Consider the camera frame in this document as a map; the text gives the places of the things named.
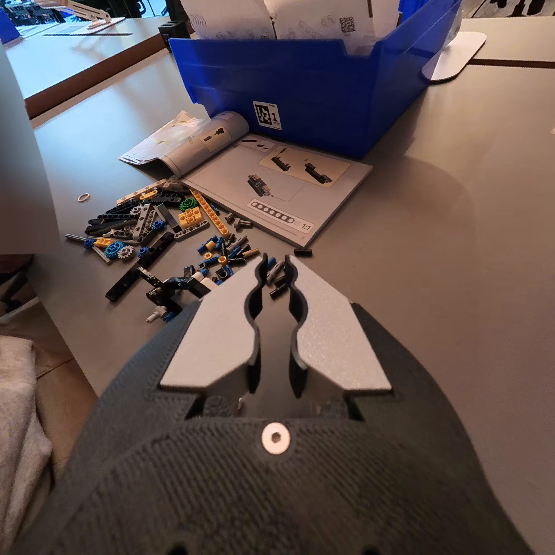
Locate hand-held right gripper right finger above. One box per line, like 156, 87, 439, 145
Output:
283, 254, 393, 412

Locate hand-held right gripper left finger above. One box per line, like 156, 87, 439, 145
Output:
160, 253, 269, 410

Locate pile of lego pieces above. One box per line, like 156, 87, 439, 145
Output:
65, 177, 288, 301

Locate black lego assembly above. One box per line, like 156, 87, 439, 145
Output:
145, 265, 217, 324

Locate long black lego beam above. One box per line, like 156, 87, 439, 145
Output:
105, 232, 175, 301

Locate long yellow lego beam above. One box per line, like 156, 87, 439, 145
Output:
189, 189, 231, 237

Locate lego instruction booklet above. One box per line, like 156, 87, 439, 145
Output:
119, 110, 373, 249

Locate grey zip hoodie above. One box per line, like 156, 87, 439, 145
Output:
0, 336, 55, 553

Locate blue plastic bin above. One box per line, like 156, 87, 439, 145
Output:
168, 0, 464, 159

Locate black box device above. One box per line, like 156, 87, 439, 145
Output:
158, 21, 193, 55

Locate white monitor stand base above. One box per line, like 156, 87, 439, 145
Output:
423, 17, 487, 82

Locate white paper bag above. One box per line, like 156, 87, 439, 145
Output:
180, 0, 277, 40

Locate white plastic bags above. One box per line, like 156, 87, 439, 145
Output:
264, 0, 402, 57

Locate white desk stand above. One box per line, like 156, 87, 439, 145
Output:
35, 0, 126, 29

